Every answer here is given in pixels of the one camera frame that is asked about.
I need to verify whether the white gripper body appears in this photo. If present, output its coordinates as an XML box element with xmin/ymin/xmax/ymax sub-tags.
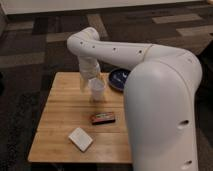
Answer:
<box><xmin>78</xmin><ymin>57</ymin><xmax>101</xmax><ymax>80</ymax></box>

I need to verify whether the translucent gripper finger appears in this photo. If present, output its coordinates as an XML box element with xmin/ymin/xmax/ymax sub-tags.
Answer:
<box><xmin>95</xmin><ymin>74</ymin><xmax>105</xmax><ymax>84</ymax></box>
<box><xmin>80</xmin><ymin>77</ymin><xmax>89</xmax><ymax>92</ymax></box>

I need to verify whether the white ceramic cup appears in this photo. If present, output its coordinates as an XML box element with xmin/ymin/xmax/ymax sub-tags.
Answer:
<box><xmin>88</xmin><ymin>78</ymin><xmax>105</xmax><ymax>101</ymax></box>

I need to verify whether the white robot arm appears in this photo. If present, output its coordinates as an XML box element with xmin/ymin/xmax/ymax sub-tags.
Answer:
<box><xmin>67</xmin><ymin>27</ymin><xmax>202</xmax><ymax>171</ymax></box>

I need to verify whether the dark blue plate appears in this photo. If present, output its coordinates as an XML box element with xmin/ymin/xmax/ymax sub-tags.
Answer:
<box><xmin>108</xmin><ymin>68</ymin><xmax>130</xmax><ymax>92</ymax></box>

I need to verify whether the dark red snack box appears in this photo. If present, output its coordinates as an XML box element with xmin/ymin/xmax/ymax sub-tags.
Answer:
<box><xmin>91</xmin><ymin>112</ymin><xmax>116</xmax><ymax>125</ymax></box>

